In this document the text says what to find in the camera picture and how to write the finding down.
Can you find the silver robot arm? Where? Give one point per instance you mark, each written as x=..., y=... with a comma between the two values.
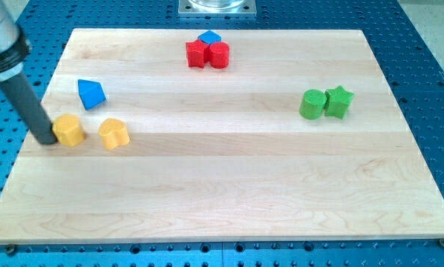
x=14, y=46

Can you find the light wooden board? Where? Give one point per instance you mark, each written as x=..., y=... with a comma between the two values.
x=222, y=154

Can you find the blue triangle block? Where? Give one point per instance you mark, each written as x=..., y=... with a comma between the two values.
x=91, y=93

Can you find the left board stop screw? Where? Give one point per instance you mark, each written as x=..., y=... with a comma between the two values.
x=10, y=249

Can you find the red cylinder block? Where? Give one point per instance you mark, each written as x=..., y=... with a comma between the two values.
x=219, y=54

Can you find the red star block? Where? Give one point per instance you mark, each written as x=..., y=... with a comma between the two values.
x=197, y=53

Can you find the green cylinder block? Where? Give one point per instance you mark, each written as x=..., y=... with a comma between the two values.
x=312, y=104

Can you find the blue cube block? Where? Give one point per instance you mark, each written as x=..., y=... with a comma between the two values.
x=209, y=37

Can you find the yellow heart block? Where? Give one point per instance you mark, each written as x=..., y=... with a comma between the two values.
x=113, y=133

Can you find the green star block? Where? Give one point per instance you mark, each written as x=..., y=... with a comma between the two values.
x=338, y=102

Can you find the yellow hexagon block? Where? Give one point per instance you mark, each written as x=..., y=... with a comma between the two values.
x=68, y=130

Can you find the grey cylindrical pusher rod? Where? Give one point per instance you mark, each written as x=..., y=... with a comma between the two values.
x=23, y=98

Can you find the blue perforated metal table plate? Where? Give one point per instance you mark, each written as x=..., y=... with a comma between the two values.
x=412, y=72

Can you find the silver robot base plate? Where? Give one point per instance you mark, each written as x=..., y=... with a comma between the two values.
x=198, y=8

